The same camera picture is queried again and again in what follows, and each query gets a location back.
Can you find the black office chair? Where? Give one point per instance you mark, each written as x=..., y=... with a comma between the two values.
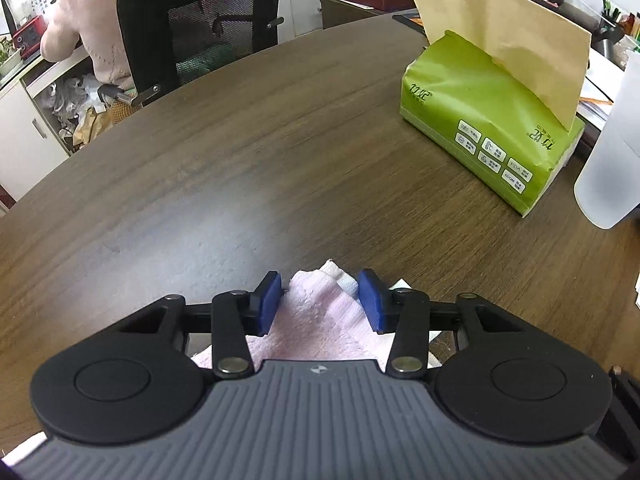
x=145, y=20

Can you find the crumpled plastic bags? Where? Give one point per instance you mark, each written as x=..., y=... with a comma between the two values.
x=70, y=100

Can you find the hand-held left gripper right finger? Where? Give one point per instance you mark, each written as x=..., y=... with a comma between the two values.
x=372, y=305

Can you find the red blender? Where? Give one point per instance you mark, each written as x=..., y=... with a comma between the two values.
x=30, y=35

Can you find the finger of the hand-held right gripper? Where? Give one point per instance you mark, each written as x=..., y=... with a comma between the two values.
x=627, y=410

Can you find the white counter cabinet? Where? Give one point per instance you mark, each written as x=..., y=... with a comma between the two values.
x=15, y=120

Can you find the green tissue pack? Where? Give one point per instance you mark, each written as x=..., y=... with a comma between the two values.
x=460, y=90

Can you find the small potted plant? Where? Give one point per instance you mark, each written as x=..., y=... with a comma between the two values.
x=9, y=52

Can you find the pink towel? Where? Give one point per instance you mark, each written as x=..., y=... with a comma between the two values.
x=320, y=320

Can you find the frosted plastic cup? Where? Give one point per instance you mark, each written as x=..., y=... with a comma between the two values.
x=610, y=180

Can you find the stack of white papers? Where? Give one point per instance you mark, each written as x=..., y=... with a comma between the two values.
x=597, y=85

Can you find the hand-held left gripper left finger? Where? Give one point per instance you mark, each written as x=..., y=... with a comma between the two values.
x=270, y=305

